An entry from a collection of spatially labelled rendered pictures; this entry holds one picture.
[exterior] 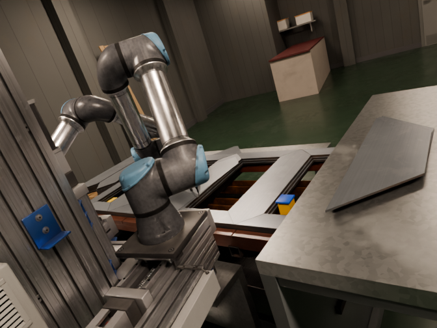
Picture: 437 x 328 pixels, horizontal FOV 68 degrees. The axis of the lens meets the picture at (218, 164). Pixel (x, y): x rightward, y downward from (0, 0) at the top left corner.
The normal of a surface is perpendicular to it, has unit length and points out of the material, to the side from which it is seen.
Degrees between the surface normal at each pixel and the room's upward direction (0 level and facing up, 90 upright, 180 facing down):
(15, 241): 90
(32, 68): 90
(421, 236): 0
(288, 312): 90
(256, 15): 90
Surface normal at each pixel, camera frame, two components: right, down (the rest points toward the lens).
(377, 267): -0.29, -0.90
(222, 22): -0.38, 0.43
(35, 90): 0.88, -0.12
